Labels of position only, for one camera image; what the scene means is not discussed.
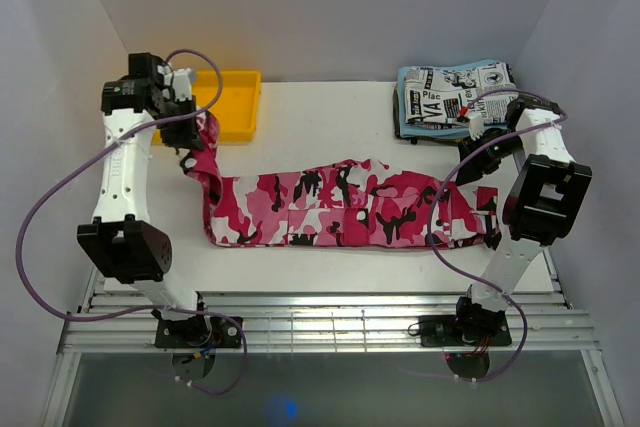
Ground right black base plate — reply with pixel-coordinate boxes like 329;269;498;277
418;314;512;348

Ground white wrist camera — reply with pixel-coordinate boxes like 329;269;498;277
456;107;485;140
163;65;197;102

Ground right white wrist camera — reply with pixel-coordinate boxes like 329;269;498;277
456;107;485;140

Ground pink camouflage trousers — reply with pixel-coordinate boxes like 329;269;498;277
180;116;501;249

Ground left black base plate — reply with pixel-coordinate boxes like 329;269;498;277
154;316;242;349

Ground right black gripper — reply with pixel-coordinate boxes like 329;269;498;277
455;128;525;187

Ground newspaper print folded trousers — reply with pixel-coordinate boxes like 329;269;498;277
396;59;518;130

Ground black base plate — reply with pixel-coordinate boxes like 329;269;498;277
154;316;242;349
418;314;512;348

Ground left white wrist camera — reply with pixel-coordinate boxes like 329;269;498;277
163;65;197;102

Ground yellow plastic tray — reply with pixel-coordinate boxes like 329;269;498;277
173;70;261;142

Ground aluminium rail frame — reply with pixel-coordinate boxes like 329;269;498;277
42;255;623;426

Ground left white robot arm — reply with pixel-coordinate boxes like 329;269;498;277
76;52;212;347

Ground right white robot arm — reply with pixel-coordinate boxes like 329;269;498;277
451;95;592;344

